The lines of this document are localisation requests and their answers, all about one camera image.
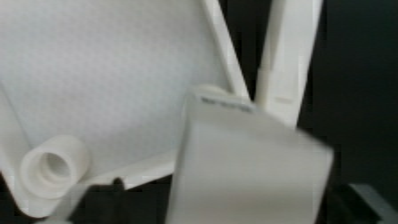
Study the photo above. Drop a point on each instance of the white desk tabletop tray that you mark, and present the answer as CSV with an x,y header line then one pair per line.
x,y
102,59

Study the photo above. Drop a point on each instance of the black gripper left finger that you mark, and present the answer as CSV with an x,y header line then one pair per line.
x,y
89,204

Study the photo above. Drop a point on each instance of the white desk leg diagonal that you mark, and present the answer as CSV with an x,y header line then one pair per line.
x,y
253,166

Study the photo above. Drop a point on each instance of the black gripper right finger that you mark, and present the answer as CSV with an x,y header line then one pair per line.
x,y
359,207

